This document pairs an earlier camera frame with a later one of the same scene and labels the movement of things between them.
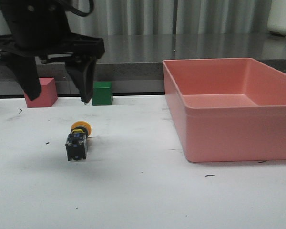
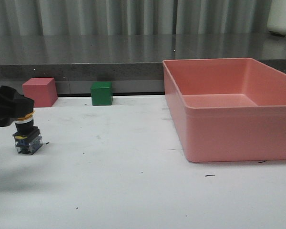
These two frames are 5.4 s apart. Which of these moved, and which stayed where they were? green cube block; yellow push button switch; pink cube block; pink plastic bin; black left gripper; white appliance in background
Moved: yellow push button switch; black left gripper
Stayed: white appliance in background; pink cube block; green cube block; pink plastic bin
